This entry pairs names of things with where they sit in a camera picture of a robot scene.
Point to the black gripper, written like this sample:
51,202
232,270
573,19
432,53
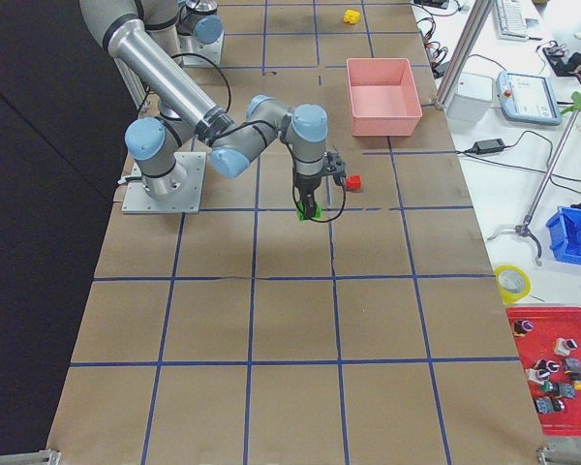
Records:
306,185

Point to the green toy block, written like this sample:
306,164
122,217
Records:
302,214

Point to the red toy block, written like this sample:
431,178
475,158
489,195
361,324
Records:
353,183

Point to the yellow toy block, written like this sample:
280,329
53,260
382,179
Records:
351,16

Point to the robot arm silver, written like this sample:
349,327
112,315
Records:
199,19
142,34

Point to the pink plastic box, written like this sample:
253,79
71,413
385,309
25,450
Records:
383,97

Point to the black power adapter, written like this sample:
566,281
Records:
488,146

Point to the white square device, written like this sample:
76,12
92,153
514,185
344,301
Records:
472,98

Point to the yellow tape roll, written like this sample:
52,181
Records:
512,282

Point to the teach pendant tablet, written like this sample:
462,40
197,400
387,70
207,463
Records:
528,99

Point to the blue storage bin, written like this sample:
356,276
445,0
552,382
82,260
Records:
565,234

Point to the white keyboard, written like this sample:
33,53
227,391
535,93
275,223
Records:
509,19

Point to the red parts tray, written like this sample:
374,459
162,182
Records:
548,341

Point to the reach grabber tool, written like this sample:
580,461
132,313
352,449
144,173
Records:
523,229

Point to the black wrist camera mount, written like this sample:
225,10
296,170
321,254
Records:
335,166

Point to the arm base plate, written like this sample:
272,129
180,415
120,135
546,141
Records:
197,54
180,191

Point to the aluminium frame post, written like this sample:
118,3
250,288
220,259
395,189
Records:
471,30

